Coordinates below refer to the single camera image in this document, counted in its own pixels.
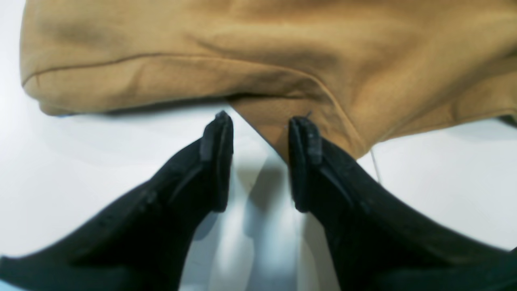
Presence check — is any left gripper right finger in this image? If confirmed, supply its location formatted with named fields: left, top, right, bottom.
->
left=288, top=116, right=517, bottom=291

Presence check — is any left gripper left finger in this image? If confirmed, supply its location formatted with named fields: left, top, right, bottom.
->
left=1, top=111, right=234, bottom=291

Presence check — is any brown t-shirt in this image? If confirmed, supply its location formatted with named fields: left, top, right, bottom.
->
left=20, top=0, right=517, bottom=158

